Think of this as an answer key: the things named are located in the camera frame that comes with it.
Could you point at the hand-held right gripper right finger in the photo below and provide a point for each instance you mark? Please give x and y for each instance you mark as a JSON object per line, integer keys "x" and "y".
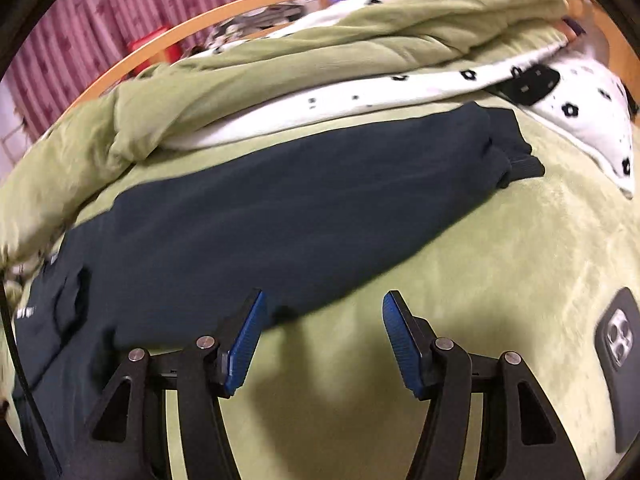
{"x": 405, "y": 345}

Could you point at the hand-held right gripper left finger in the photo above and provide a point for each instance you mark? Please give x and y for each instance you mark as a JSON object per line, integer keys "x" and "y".
{"x": 245, "y": 345}

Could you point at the dark navy sweatshirt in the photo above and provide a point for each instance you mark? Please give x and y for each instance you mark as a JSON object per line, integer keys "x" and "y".
{"x": 275, "y": 220}

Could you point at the phone in black case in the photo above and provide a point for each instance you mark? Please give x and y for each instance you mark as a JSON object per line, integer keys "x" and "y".
{"x": 620, "y": 360}

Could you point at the green plush blanket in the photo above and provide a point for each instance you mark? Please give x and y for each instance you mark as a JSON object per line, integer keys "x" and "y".
{"x": 250, "y": 75}

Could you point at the white floral quilt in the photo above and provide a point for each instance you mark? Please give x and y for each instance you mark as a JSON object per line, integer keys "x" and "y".
{"x": 575, "y": 125}

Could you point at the black patterned cloth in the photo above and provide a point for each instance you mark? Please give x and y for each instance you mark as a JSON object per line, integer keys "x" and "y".
{"x": 530, "y": 85}

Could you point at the red chair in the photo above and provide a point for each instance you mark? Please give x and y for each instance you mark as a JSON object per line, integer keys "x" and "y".
{"x": 155, "y": 45}

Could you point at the pile of boxes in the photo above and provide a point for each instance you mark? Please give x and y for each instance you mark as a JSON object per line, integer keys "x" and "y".
{"x": 260, "y": 15}

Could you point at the pink floral curtain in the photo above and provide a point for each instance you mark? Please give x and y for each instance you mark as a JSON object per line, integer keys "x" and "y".
{"x": 75, "y": 35}

